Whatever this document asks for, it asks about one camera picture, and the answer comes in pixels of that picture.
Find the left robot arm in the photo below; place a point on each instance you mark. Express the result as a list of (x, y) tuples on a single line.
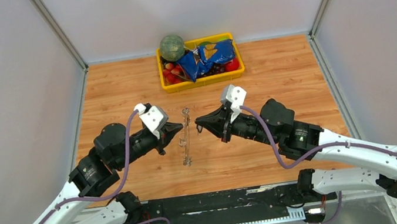
[(84, 198)]

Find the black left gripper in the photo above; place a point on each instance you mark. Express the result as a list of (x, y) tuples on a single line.
[(166, 133)]

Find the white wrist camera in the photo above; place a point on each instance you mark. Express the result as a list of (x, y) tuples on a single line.
[(153, 117), (235, 96)]

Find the yellow plastic bin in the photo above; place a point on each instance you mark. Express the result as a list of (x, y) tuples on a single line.
[(203, 81)]

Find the metal key holder plate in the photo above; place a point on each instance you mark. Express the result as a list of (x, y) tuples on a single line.
[(184, 140)]

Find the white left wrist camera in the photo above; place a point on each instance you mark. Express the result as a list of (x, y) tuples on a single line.
[(153, 117)]

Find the strawberries in bin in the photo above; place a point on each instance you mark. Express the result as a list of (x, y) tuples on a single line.
[(172, 73)]

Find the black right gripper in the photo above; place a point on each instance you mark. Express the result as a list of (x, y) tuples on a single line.
[(218, 122)]

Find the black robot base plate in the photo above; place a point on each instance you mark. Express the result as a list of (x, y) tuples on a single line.
[(226, 207)]

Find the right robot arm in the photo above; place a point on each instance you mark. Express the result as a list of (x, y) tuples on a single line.
[(374, 166)]

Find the green melon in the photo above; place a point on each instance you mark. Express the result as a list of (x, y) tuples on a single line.
[(172, 48)]

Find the red tomato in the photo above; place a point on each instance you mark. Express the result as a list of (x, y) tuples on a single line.
[(233, 65)]

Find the blue snack bag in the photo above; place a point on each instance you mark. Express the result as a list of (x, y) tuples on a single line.
[(206, 60)]

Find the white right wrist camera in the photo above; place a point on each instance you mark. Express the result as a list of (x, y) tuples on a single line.
[(235, 96)]

